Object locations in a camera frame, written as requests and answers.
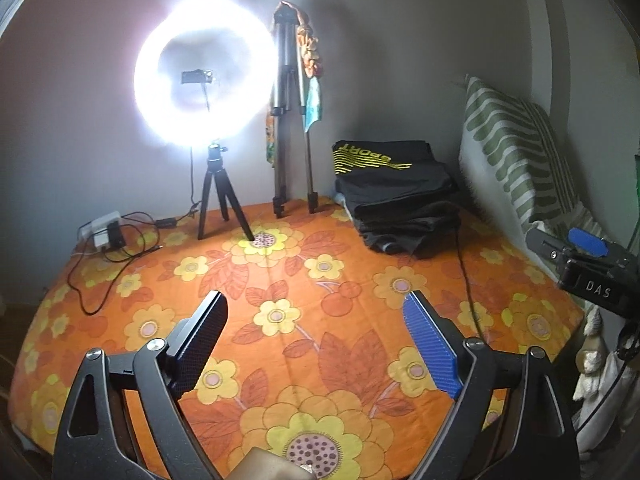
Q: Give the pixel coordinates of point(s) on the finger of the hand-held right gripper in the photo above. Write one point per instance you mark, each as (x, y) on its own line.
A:
(542, 245)
(587, 241)

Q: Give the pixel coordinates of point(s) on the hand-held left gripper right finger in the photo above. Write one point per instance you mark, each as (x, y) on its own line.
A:
(430, 340)

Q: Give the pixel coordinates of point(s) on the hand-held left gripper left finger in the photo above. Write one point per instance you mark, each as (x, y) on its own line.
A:
(200, 340)

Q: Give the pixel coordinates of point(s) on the black shirt with yellow stripes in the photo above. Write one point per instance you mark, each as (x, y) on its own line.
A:
(390, 180)

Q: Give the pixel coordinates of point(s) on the cream figurine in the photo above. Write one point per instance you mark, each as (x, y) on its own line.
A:
(592, 360)

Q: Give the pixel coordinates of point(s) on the green striped pillow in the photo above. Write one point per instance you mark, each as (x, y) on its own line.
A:
(505, 150)

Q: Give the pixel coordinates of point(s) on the orange floral blanket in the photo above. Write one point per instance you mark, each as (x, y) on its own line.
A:
(325, 385)

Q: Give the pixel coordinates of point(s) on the stack of folded dark clothes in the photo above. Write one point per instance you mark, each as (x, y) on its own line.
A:
(410, 225)

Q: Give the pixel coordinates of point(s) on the black power adapter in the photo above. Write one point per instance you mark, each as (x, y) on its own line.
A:
(116, 236)

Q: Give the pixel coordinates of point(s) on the beige rounded object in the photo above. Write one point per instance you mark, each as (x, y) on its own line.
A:
(260, 465)

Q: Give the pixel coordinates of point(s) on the white charger plug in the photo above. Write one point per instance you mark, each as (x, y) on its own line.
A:
(101, 241)

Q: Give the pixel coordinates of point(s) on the white power strip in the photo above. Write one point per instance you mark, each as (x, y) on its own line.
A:
(97, 222)

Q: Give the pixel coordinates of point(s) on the black phone holder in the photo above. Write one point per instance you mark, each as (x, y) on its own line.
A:
(196, 77)

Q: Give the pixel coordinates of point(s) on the light blue hanging cloth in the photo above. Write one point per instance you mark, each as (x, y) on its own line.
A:
(314, 102)

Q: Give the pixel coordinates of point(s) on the silver folded tripod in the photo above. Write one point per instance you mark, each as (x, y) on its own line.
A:
(285, 85)

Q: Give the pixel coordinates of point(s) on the orange floral hanging cloth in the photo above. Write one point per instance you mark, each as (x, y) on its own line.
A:
(310, 47)

